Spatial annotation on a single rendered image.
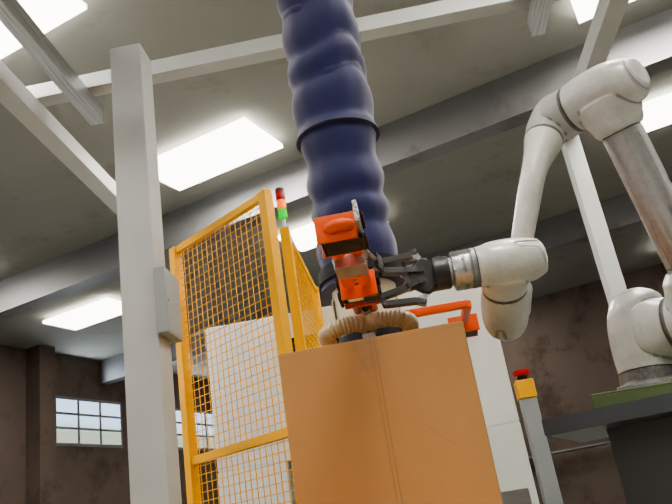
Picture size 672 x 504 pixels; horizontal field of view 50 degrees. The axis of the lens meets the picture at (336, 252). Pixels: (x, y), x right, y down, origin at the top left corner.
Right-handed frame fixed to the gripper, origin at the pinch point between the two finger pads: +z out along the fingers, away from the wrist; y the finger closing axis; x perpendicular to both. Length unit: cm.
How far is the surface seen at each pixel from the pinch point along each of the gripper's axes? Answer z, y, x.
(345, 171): -0.2, -37.2, 15.2
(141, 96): 97, -160, 136
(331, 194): 4.4, -32.3, 17.1
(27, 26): 148, -204, 122
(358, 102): -7, -59, 18
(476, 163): -119, -293, 547
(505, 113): -127, -258, 391
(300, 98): 9, -63, 17
